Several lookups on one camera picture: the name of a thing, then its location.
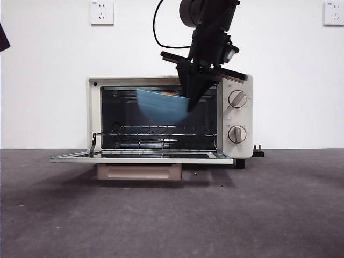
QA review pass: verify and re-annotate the metal wire oven rack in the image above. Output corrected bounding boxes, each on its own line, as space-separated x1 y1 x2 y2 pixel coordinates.
102 124 218 138

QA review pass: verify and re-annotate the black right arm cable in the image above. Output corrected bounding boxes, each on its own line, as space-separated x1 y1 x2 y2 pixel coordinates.
153 0 190 50

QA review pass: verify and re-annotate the cream Toshiba toaster oven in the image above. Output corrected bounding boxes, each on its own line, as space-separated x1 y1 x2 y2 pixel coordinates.
86 74 254 170

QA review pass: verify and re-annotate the blue ribbed bowl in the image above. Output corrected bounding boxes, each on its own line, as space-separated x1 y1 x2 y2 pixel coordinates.
135 88 190 126

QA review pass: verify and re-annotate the glass oven door with handle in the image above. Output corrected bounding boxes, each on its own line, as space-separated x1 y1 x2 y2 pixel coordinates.
49 149 234 181

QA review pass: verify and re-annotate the white wall socket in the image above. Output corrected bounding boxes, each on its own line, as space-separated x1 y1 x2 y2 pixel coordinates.
90 1 114 26
323 1 344 27

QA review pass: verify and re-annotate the cream oven knob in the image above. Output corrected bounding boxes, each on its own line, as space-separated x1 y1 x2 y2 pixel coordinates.
227 90 248 109
227 125 247 144

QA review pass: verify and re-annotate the black power plug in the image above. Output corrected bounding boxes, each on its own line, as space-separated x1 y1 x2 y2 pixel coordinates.
252 144 266 159

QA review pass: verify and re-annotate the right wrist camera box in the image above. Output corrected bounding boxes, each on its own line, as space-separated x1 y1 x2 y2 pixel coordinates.
221 40 240 65

